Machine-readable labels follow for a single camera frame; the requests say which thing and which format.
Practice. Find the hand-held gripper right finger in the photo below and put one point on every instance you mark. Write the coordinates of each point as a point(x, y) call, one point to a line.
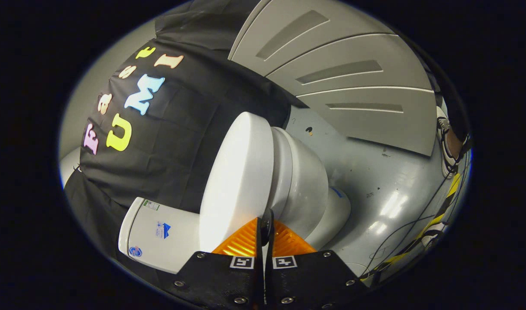
point(310, 280)

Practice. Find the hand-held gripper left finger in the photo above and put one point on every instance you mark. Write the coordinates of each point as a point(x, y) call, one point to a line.
point(222, 280)

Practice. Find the white toilet lid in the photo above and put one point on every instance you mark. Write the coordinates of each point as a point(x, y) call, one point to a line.
point(237, 181)

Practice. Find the yellow black floor tape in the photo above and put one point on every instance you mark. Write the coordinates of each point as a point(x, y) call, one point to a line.
point(433, 221)

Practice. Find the black backdrop cloth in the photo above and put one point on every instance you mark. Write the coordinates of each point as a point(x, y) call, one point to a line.
point(181, 129)

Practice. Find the person's sneaker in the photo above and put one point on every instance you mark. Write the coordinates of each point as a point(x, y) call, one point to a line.
point(447, 142)

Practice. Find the grey drawer cabinet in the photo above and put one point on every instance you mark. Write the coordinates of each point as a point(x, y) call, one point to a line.
point(353, 86)

